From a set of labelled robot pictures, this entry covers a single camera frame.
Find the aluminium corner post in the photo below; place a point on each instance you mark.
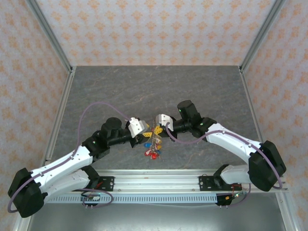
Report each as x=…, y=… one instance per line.
x=51, y=36
x=259, y=36

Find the grey metal panel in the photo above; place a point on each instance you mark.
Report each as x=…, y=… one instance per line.
x=156, y=219

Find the key with red tag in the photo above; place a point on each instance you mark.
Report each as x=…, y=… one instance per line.
x=158, y=142

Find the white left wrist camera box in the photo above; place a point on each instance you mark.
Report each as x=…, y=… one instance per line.
x=136, y=127

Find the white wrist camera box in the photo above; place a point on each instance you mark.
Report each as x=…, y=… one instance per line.
x=136, y=127
x=164, y=121

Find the toothed metal keyring disc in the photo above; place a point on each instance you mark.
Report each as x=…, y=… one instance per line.
x=152, y=142

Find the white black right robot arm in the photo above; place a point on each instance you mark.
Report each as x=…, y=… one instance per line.
x=231, y=142

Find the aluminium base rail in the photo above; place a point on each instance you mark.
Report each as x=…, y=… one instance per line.
x=156, y=180

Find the small circuit board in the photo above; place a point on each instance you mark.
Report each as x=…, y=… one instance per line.
x=234, y=196
x=92, y=197

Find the aluminium side rail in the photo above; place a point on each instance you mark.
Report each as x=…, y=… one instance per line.
x=66, y=93
x=249, y=96

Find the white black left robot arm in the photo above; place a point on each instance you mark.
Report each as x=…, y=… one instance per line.
x=67, y=163

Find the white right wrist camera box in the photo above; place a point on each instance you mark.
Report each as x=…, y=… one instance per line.
x=164, y=121

